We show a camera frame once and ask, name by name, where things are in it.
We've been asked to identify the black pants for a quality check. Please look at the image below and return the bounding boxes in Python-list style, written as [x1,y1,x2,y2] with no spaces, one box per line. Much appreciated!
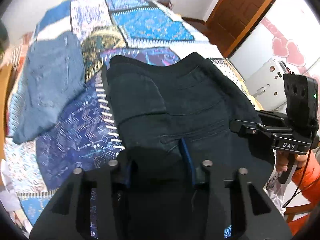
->
[106,51,276,240]

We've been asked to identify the wooden door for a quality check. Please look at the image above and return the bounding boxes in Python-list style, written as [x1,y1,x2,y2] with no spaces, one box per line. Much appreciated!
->
[182,0,287,59]

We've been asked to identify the brown wooden lap desk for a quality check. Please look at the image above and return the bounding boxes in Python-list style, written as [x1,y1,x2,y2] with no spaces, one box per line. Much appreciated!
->
[0,64,14,159]

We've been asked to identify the blue patchwork bedspread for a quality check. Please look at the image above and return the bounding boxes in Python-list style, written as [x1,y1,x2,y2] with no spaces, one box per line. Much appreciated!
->
[1,0,248,237]

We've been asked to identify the orange sleeve forearm right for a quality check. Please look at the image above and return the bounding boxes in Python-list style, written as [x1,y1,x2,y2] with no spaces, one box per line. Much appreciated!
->
[289,153,320,235]

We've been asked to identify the folded blue jeans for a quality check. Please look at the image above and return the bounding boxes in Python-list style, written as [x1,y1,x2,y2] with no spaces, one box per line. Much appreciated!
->
[13,31,85,144]

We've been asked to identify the person's right hand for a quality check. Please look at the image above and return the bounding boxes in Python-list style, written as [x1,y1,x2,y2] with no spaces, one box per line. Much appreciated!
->
[274,150,309,173]

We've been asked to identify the white refrigerator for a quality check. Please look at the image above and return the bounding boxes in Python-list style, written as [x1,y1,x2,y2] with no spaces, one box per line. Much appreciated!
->
[245,58,298,111]

